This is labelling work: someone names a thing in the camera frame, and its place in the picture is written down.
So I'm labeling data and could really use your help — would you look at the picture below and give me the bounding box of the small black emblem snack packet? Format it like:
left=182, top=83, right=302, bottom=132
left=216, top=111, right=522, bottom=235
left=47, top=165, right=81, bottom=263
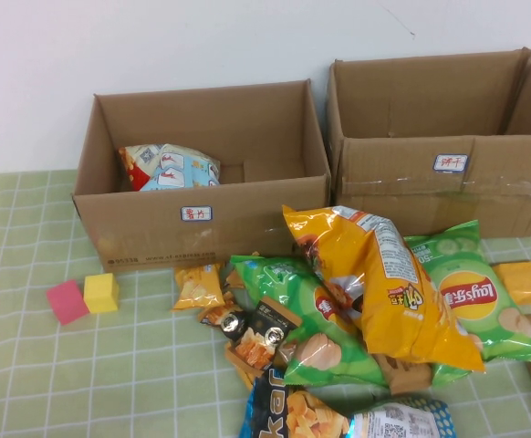
left=199, top=303, right=248, bottom=342

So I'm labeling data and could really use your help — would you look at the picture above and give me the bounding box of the brown printed snack packet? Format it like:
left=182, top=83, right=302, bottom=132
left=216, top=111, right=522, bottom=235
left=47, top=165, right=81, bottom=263
left=374, top=353, right=433, bottom=396

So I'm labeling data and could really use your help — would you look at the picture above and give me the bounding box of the red shrimp stick snack bag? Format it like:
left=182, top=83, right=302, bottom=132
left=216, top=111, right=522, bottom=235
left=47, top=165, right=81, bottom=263
left=118, top=142, right=224, bottom=193

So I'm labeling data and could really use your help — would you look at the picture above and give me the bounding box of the small yellow cracker packet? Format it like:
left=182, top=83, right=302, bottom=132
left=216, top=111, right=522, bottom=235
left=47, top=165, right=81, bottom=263
left=172, top=263, right=228, bottom=312

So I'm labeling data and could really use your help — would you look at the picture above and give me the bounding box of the green potato chips bag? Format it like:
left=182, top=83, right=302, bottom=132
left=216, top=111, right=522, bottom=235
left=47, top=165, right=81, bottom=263
left=404, top=219, right=531, bottom=389
left=229, top=254, right=390, bottom=389

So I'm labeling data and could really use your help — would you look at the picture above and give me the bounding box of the green checked tablecloth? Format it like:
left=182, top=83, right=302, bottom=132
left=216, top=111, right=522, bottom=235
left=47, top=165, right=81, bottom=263
left=0, top=168, right=531, bottom=438

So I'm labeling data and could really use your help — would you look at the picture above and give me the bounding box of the cardboard box with clear tape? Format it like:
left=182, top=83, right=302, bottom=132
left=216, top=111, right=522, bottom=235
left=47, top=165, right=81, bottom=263
left=327, top=45, right=531, bottom=238

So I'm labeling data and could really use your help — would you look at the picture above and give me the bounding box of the yellow snack packet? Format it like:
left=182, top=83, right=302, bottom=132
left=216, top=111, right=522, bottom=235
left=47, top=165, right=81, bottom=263
left=492, top=259, right=531, bottom=306

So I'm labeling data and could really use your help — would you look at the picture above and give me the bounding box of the black packet with orange chips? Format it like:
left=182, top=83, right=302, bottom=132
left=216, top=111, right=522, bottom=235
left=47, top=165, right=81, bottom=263
left=226, top=296, right=304, bottom=371

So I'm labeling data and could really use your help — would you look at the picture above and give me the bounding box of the white blue-bordered label sticker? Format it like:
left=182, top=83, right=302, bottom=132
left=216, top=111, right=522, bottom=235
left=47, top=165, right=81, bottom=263
left=181, top=204, right=214, bottom=223
left=432, top=153, right=469, bottom=173

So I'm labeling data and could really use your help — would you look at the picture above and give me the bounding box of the black and blue chips bag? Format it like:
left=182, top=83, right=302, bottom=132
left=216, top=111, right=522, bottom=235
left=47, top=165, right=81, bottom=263
left=238, top=368, right=454, bottom=438

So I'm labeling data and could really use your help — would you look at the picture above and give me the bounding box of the yellow foam cube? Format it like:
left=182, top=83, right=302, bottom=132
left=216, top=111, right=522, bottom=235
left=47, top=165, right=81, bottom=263
left=82, top=272, right=121, bottom=315

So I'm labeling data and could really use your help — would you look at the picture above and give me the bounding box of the large yellow chips bag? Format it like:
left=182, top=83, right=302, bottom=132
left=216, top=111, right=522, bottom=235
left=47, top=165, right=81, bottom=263
left=281, top=203, right=486, bottom=374

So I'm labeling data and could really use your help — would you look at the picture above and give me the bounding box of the cardboard box with F2 print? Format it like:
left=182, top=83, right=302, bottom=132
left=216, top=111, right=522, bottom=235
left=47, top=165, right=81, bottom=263
left=70, top=78, right=335, bottom=275

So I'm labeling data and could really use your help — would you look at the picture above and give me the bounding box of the small orange snack packet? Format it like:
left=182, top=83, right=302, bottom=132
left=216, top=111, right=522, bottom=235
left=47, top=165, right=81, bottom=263
left=223, top=266, right=248, bottom=293

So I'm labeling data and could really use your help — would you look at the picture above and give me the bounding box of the pink foam cube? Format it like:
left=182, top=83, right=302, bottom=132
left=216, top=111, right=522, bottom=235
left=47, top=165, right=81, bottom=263
left=45, top=279, right=91, bottom=327

